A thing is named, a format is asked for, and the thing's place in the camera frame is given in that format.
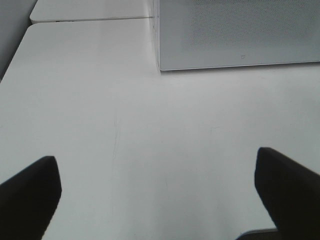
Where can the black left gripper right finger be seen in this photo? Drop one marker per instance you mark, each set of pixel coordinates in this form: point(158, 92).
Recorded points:
point(290, 193)

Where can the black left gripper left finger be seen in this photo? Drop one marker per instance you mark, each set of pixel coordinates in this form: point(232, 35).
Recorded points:
point(29, 199)

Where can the white microwave door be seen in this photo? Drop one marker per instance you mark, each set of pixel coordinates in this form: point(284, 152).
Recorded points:
point(200, 34)

